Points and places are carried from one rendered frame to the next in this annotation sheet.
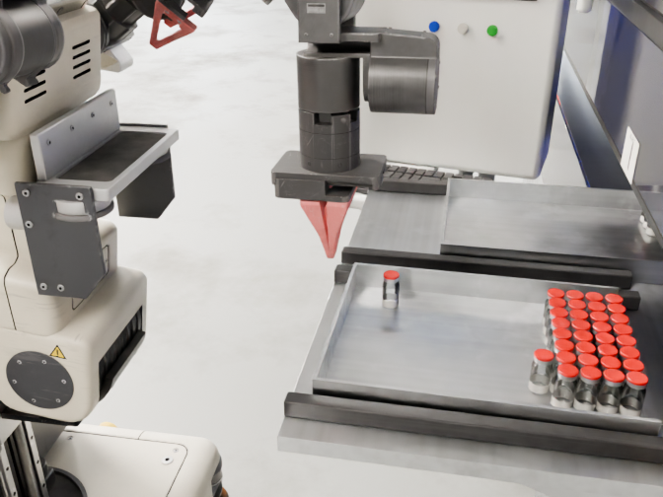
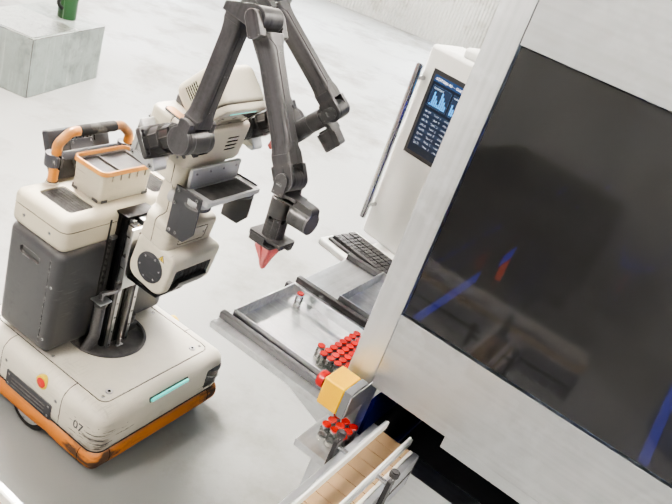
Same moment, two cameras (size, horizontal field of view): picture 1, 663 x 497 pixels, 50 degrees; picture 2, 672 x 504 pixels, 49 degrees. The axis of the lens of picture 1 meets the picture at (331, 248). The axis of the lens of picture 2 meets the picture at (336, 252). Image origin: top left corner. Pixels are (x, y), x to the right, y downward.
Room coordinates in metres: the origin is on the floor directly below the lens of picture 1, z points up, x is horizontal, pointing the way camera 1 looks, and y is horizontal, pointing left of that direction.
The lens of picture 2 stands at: (-0.91, -0.57, 1.98)
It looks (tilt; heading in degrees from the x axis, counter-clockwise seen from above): 27 degrees down; 14
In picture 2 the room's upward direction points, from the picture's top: 20 degrees clockwise
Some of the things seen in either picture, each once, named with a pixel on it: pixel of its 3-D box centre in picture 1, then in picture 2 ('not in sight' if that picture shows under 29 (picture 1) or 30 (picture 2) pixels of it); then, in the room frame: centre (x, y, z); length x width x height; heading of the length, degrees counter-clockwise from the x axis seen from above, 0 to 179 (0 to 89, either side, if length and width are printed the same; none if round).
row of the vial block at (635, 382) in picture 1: (621, 351); not in sight; (0.65, -0.32, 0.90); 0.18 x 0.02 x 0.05; 169
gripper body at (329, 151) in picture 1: (330, 144); (274, 228); (0.64, 0.00, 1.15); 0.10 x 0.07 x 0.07; 79
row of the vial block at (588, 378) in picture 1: (579, 346); (345, 354); (0.66, -0.28, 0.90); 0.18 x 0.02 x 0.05; 169
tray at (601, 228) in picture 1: (553, 226); (406, 316); (1.00, -0.35, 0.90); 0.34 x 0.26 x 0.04; 79
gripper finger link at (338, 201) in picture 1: (319, 212); (263, 250); (0.64, 0.01, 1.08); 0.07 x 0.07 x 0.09; 79
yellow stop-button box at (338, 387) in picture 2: not in sight; (341, 391); (0.40, -0.35, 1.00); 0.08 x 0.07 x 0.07; 79
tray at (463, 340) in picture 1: (479, 340); (311, 333); (0.69, -0.17, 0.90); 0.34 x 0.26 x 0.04; 79
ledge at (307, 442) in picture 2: not in sight; (334, 447); (0.37, -0.39, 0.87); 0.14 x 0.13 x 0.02; 79
